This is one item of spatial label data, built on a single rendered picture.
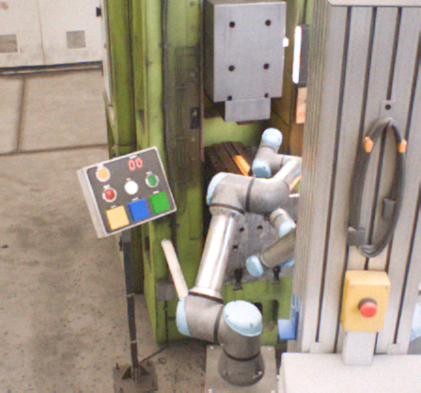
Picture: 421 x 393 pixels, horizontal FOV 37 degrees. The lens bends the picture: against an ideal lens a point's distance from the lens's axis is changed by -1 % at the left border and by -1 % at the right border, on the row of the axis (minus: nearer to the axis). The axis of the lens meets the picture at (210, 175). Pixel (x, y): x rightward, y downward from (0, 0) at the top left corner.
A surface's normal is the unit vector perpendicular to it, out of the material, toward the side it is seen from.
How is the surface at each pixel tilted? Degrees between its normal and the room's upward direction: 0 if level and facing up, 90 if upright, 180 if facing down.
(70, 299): 0
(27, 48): 90
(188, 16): 90
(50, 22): 90
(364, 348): 90
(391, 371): 0
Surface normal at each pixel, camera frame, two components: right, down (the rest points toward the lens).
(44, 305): 0.00, -0.90
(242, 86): 0.23, 0.43
